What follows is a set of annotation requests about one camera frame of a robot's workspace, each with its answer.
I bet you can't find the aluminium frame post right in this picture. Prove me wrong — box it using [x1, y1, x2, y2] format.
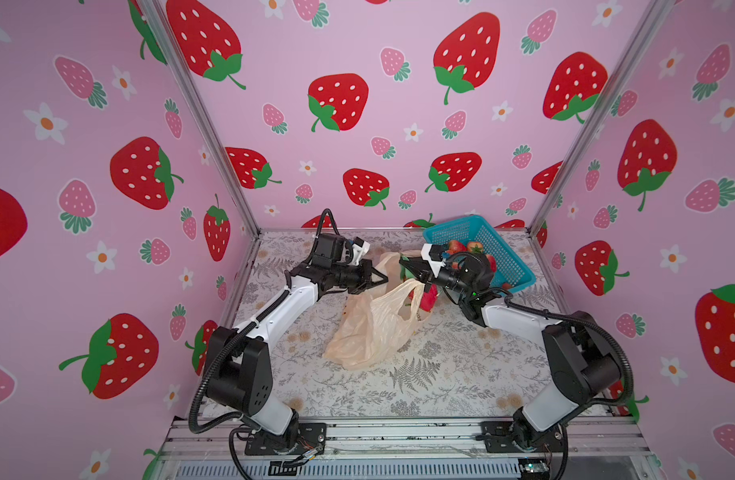
[527, 0, 675, 240]

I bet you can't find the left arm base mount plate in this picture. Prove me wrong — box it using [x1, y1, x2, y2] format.
[244, 422, 327, 456]

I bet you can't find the teal plastic basket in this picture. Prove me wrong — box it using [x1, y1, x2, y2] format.
[423, 215, 537, 293]

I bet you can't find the fake red dragon fruit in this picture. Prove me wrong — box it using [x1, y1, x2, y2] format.
[419, 284, 439, 313]

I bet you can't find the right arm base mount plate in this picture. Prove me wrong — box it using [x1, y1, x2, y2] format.
[475, 421, 567, 454]

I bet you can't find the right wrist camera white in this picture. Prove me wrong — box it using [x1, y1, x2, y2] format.
[421, 243, 447, 278]

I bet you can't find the translucent orange plastic bag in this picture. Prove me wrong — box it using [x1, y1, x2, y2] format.
[323, 251, 433, 370]

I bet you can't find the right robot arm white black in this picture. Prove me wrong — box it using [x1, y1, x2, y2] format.
[399, 252, 635, 451]

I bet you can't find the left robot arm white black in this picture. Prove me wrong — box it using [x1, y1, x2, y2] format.
[188, 231, 387, 442]

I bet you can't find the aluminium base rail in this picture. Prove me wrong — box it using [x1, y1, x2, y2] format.
[150, 417, 665, 479]

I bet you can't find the aluminium frame post left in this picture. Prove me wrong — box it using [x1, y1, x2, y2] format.
[140, 0, 261, 239]

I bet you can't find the aluminium frame post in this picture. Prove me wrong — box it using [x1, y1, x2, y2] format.
[527, 0, 675, 240]
[140, 0, 261, 239]

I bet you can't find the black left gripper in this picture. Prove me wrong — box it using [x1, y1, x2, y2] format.
[329, 261, 387, 294]

